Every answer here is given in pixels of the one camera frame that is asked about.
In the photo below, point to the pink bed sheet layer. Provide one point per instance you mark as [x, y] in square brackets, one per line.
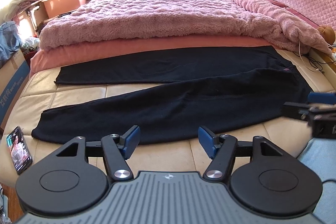
[87, 51]

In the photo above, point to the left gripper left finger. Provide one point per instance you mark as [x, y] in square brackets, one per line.
[77, 175]

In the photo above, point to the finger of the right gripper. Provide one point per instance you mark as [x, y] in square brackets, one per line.
[320, 120]
[323, 98]

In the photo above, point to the black pants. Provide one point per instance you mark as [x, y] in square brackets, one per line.
[222, 88]

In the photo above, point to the cream leather mattress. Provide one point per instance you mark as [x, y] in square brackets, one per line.
[42, 93]

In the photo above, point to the fluffy mauve blanket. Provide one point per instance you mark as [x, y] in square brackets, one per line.
[101, 20]

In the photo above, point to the cardboard box blue print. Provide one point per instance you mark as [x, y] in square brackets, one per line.
[14, 76]

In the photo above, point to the ribbed pink blanket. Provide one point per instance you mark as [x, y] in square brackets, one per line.
[296, 30]

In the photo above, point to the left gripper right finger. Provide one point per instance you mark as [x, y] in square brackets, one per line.
[260, 176]

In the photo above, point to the blue denim garment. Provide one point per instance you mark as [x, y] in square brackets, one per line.
[10, 42]

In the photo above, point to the smartphone with lit screen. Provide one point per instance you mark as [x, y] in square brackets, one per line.
[19, 152]

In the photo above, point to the brown plush toy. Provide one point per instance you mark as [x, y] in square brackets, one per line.
[328, 33]

